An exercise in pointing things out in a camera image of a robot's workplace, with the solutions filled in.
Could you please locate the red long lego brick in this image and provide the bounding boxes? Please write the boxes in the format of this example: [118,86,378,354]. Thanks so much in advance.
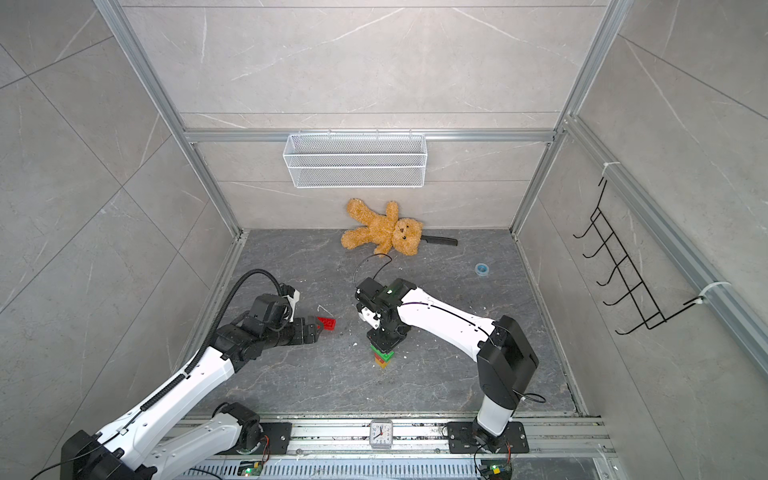
[317,317,336,331]

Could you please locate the green lego brick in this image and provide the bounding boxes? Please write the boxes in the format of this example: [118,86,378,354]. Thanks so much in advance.
[371,346,394,362]

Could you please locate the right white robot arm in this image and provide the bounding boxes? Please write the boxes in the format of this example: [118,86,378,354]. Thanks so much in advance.
[355,278,539,446]

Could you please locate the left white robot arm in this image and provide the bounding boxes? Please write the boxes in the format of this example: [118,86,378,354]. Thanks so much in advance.
[59,316,336,479]

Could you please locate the brown teddy bear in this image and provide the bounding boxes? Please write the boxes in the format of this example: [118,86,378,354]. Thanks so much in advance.
[341,198,423,256]

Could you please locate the black comb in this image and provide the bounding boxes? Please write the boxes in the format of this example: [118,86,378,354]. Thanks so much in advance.
[421,235,459,246]

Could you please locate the small white clock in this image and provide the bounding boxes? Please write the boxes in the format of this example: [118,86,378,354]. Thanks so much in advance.
[369,419,394,450]

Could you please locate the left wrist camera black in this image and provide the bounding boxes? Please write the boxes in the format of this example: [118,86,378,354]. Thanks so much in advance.
[244,286,300,335]

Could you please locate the thin black camera cable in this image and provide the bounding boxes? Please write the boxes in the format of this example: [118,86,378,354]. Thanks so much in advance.
[358,253,394,283]

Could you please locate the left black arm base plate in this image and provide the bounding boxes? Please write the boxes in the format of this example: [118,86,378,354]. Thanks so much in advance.
[254,422,293,456]

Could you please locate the black corrugated cable hose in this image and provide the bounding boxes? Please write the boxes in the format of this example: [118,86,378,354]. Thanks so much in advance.
[182,268,283,373]

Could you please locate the white wire mesh basket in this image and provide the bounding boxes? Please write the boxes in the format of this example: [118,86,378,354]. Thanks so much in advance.
[283,132,428,189]

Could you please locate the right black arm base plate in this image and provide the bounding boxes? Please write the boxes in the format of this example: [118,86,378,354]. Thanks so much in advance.
[445,421,530,454]

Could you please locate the black wire hook rack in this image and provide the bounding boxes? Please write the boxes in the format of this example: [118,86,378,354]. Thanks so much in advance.
[572,178,706,336]

